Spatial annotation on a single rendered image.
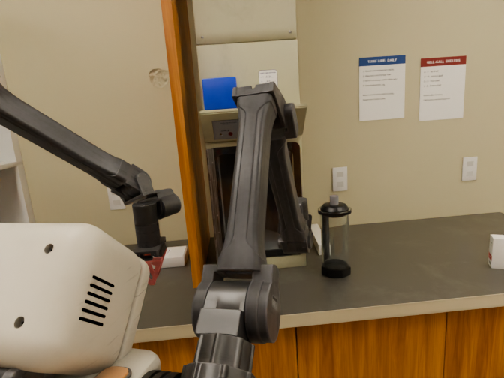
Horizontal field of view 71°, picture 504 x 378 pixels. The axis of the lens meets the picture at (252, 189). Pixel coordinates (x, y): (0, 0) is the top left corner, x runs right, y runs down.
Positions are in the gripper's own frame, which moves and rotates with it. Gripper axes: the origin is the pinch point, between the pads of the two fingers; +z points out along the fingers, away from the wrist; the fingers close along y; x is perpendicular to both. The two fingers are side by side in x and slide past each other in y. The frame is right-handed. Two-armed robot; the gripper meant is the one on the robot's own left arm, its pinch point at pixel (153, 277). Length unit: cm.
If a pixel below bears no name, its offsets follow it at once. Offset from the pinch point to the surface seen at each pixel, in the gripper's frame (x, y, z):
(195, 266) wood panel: -7.6, 23.9, 8.3
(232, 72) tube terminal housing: -24, 32, -53
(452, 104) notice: -125, 75, -38
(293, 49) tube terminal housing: -44, 32, -59
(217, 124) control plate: -18.6, 24.4, -36.8
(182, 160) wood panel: -7.1, 23.6, -26.9
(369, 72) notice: -86, 75, -55
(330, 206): -53, 24, -9
